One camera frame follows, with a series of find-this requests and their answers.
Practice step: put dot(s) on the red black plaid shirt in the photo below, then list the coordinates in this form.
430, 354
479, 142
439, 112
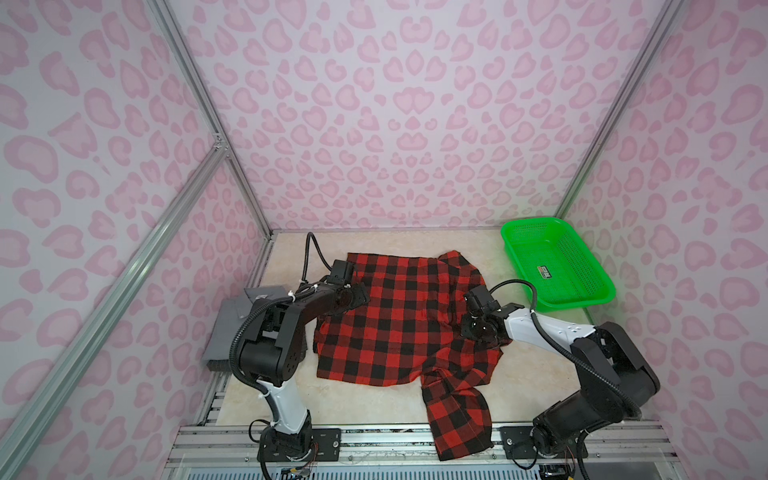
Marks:
411, 330

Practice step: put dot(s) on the folded grey shirt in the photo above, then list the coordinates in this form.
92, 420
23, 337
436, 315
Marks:
232, 314

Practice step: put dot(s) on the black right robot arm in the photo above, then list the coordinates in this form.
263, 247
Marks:
615, 379

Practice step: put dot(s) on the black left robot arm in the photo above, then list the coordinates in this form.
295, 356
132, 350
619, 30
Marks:
269, 347

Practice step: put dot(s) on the aluminium diagonal frame bar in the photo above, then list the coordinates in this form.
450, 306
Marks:
39, 413

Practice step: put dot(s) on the aluminium corner frame post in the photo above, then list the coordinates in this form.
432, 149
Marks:
664, 25

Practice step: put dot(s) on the green plastic basket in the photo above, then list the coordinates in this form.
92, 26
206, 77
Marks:
550, 254

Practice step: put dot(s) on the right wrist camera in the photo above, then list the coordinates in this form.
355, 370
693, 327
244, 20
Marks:
480, 302

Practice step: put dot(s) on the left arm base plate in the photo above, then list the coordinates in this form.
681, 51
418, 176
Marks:
319, 445

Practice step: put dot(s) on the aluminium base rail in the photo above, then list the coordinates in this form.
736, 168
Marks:
633, 450

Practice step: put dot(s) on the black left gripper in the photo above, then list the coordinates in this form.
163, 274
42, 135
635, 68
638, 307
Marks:
360, 296

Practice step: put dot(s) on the aluminium left corner post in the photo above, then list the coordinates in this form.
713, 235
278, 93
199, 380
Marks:
181, 51

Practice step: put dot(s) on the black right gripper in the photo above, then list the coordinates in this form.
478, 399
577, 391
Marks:
465, 331

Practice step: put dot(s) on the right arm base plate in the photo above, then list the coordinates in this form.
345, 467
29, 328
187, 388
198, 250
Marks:
526, 442

